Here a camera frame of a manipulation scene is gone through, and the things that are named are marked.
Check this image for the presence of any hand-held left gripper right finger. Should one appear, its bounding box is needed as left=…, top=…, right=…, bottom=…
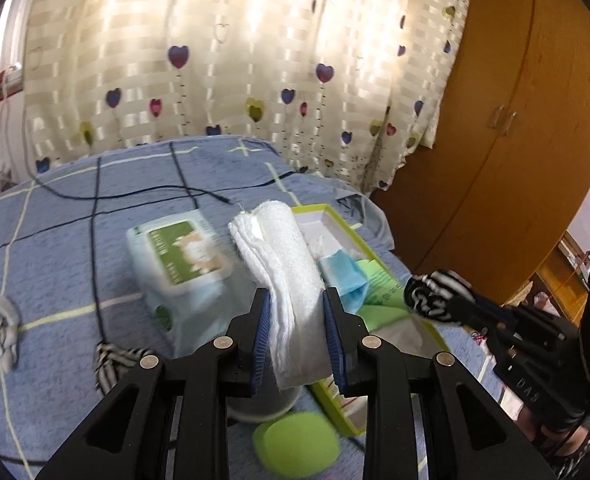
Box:
left=321, top=287, right=558, bottom=480

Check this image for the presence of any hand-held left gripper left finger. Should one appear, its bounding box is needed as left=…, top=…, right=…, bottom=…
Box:
left=35, top=287, right=272, bottom=480

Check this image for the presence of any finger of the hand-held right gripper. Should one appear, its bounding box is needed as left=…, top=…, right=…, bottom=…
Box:
left=445, top=286, right=522, bottom=334

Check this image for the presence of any black white striped sock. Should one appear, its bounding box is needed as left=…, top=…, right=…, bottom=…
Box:
left=404, top=269, right=476, bottom=326
left=92, top=342, right=158, bottom=396

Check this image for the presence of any blue mask pack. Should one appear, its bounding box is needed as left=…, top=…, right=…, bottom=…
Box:
left=317, top=251, right=370, bottom=313

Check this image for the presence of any white towel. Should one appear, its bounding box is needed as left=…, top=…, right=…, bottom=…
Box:
left=228, top=201, right=336, bottom=391

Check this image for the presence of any green cloth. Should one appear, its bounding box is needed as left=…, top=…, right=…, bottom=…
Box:
left=357, top=258, right=416, bottom=331

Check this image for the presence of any wet wipes pack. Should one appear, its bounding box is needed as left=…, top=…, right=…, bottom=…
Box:
left=126, top=211, right=256, bottom=358

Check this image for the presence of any green-edged white box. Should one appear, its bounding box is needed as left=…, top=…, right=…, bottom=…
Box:
left=291, top=203, right=453, bottom=436

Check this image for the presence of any clear plastic container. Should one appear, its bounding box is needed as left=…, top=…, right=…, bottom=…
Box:
left=227, top=385, right=303, bottom=423

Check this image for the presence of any wooden shelf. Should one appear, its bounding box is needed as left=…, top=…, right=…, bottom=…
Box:
left=500, top=230, right=590, bottom=321

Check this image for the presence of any green round lid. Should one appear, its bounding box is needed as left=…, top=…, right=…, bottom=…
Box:
left=252, top=411, right=340, bottom=474

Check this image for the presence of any wooden wardrobe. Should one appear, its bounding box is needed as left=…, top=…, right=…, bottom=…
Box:
left=370, top=0, right=590, bottom=306

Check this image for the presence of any grey sock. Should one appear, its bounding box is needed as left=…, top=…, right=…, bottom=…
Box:
left=0, top=295, right=22, bottom=373

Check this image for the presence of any heart print curtain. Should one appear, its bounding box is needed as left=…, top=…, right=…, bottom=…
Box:
left=22, top=0, right=476, bottom=193

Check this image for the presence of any black cable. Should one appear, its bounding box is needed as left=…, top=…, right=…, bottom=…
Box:
left=35, top=175, right=234, bottom=207

